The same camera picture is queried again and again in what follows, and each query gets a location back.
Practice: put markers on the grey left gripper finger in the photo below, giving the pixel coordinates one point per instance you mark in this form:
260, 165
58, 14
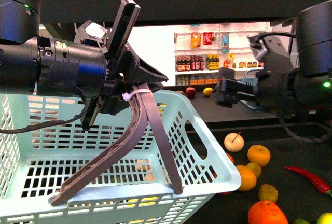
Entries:
161, 139
109, 156

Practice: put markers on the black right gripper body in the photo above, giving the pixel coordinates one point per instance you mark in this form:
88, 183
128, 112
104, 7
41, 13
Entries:
273, 90

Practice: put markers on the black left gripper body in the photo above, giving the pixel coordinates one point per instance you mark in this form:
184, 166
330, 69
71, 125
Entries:
123, 66

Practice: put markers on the light blue shopping basket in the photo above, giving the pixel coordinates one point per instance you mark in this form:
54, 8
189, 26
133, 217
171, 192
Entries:
131, 188

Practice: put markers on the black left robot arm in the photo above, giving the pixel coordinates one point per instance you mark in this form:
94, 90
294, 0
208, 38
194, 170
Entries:
100, 67

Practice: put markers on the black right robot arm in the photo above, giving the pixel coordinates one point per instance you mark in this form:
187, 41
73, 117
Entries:
297, 68

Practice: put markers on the far yellow lemon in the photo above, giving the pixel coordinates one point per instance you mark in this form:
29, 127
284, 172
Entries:
207, 92

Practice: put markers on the white goods shelf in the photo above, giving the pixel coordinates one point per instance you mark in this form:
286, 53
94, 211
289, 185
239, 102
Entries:
200, 50

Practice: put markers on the far blue shopping basket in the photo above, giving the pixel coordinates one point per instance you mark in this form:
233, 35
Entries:
249, 78

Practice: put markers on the far red apple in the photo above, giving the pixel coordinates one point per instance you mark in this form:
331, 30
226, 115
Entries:
190, 92

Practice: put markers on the white pear with stem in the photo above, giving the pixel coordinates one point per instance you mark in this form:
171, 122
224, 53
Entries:
234, 142

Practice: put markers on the orange right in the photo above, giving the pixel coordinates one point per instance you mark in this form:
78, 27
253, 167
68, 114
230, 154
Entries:
259, 154

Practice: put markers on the orange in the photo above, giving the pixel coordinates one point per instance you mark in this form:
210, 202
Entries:
259, 154
248, 178

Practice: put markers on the small orange tangerine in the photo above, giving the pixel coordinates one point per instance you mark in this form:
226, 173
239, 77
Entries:
230, 157

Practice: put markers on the kiwi upper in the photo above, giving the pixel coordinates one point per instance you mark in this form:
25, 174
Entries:
255, 168

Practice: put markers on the orange centre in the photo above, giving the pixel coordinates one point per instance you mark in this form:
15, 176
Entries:
248, 178

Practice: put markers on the red chili pepper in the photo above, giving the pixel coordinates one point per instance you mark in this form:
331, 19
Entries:
320, 185

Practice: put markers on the large orange mandarin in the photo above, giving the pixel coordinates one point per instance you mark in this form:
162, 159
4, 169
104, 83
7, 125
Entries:
266, 212

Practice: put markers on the green lime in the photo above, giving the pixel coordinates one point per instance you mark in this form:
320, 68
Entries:
300, 221

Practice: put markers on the green apple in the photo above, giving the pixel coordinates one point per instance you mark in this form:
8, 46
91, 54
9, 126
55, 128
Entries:
325, 218

